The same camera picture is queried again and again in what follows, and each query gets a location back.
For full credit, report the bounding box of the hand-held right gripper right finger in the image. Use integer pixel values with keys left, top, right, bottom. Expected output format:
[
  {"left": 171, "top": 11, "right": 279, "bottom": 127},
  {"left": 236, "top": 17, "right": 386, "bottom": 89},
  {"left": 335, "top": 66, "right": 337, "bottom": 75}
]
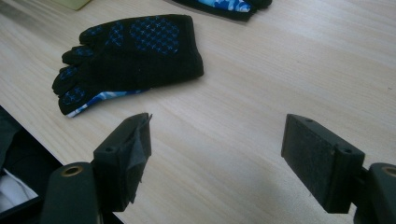
[{"left": 280, "top": 113, "right": 366, "bottom": 215}]

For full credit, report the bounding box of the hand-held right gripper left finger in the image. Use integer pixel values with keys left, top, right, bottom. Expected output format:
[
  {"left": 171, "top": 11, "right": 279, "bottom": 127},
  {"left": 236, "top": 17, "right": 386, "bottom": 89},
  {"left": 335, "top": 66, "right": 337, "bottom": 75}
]
[{"left": 91, "top": 112, "right": 153, "bottom": 213}]

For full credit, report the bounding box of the black glove with blue grip dots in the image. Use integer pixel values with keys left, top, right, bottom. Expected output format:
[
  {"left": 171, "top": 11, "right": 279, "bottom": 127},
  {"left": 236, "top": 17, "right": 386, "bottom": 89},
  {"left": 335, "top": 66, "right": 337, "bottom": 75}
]
[{"left": 51, "top": 14, "right": 205, "bottom": 119}]

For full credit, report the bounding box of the black box with white contents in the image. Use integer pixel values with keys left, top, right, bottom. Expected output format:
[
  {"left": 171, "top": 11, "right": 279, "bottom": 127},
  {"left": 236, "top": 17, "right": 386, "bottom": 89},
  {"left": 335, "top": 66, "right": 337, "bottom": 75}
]
[{"left": 0, "top": 105, "right": 64, "bottom": 224}]

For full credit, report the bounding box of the pale green box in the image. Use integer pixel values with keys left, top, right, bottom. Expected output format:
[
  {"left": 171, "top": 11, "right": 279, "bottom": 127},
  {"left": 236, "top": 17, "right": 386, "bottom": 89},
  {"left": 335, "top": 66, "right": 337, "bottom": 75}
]
[{"left": 52, "top": 0, "right": 92, "bottom": 11}]

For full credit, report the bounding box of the black glove with blue camouflage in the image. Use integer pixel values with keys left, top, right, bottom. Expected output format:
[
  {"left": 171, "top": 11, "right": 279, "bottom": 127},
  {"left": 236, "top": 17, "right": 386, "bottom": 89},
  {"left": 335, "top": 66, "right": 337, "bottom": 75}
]
[{"left": 172, "top": 0, "right": 274, "bottom": 22}]

